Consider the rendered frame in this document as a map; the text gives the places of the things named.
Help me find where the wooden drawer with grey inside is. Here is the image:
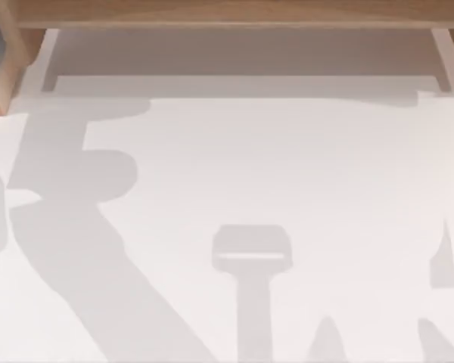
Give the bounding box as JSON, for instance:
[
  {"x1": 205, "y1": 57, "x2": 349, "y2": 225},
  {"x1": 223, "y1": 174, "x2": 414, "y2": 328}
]
[{"x1": 0, "y1": 0, "x2": 45, "y2": 116}]

